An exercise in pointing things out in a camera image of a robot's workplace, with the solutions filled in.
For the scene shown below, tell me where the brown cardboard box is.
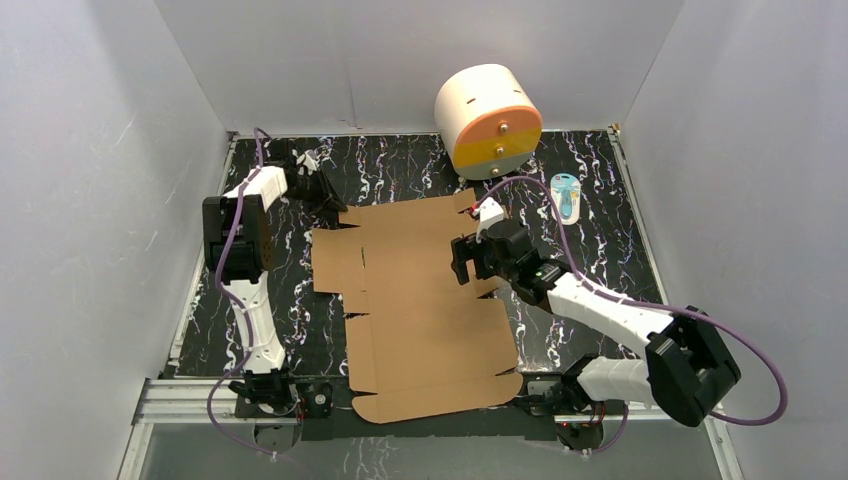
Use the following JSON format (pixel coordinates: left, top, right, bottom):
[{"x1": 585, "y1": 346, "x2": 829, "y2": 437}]
[{"x1": 311, "y1": 189, "x2": 523, "y2": 424}]

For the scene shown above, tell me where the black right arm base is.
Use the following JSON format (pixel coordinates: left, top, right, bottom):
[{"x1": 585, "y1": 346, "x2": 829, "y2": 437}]
[{"x1": 510, "y1": 354, "x2": 629, "y2": 456}]

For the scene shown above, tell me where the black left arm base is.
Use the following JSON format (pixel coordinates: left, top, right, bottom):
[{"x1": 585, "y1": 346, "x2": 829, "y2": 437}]
[{"x1": 228, "y1": 376, "x2": 333, "y2": 420}]

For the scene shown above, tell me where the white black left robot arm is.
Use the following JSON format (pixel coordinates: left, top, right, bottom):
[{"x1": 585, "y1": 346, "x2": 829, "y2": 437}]
[{"x1": 202, "y1": 150, "x2": 347, "y2": 375}]

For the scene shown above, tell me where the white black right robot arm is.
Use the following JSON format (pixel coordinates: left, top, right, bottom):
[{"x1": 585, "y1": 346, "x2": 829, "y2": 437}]
[{"x1": 451, "y1": 220, "x2": 741, "y2": 427}]

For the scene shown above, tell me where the blue white packaged item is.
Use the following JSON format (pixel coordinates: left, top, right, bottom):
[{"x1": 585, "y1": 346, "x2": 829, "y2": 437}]
[{"x1": 550, "y1": 173, "x2": 581, "y2": 225}]

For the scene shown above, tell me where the white orange yellow cylinder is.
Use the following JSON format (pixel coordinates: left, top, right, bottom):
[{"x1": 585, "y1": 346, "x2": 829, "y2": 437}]
[{"x1": 434, "y1": 64, "x2": 543, "y2": 181}]

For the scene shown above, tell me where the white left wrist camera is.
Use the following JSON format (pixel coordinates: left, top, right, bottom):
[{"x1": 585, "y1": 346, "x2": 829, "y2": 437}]
[{"x1": 296, "y1": 150, "x2": 320, "y2": 176}]

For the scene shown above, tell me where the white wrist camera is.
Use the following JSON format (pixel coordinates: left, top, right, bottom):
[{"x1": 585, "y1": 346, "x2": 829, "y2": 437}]
[
  {"x1": 296, "y1": 150, "x2": 320, "y2": 176},
  {"x1": 472, "y1": 197, "x2": 506, "y2": 243}
]

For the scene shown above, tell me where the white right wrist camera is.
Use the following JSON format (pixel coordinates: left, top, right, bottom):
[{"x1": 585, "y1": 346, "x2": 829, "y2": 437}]
[{"x1": 472, "y1": 197, "x2": 506, "y2": 243}]

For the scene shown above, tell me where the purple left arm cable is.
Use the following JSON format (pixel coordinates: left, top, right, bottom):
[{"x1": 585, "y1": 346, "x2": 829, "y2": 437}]
[{"x1": 205, "y1": 127, "x2": 293, "y2": 457}]

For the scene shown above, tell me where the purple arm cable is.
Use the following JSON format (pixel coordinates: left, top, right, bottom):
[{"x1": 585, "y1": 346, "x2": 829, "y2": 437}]
[
  {"x1": 205, "y1": 127, "x2": 293, "y2": 457},
  {"x1": 473, "y1": 176, "x2": 790, "y2": 456}
]

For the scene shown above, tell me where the aluminium frame rail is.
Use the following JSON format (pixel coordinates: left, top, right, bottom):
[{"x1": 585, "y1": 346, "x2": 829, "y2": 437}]
[{"x1": 119, "y1": 373, "x2": 742, "y2": 479}]

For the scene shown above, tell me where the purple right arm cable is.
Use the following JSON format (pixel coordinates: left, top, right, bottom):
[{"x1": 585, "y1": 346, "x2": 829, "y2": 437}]
[{"x1": 473, "y1": 176, "x2": 790, "y2": 456}]

